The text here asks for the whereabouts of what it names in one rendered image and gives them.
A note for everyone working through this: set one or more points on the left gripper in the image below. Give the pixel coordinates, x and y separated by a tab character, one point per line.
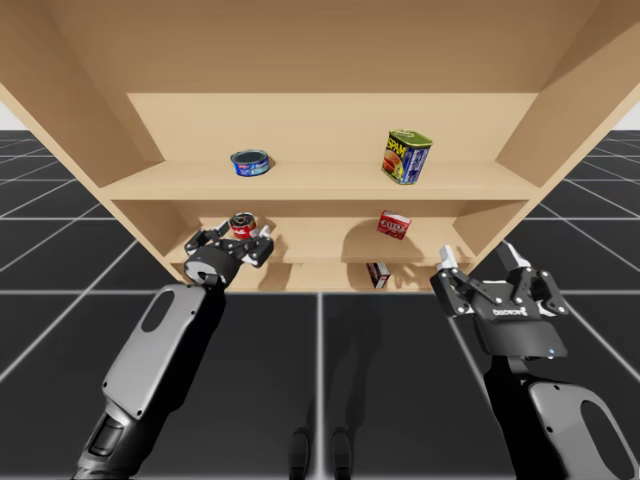
212	266

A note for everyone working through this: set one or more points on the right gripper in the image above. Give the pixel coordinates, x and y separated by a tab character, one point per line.
520	330

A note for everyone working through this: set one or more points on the red and white carton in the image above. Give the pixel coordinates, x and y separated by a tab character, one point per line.
378	275

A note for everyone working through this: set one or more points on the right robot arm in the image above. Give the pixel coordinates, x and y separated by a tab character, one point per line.
555	425

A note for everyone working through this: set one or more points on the red and white can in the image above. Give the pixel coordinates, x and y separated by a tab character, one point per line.
243	227

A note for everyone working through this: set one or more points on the pale wooden shelf unit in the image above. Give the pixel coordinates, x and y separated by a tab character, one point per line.
320	60

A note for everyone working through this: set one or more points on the green and blue rectangular can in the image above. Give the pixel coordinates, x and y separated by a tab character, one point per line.
405	157

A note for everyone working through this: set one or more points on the blue flat can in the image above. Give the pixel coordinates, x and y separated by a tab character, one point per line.
251	164

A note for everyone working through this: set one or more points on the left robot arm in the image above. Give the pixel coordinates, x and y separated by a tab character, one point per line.
155	350

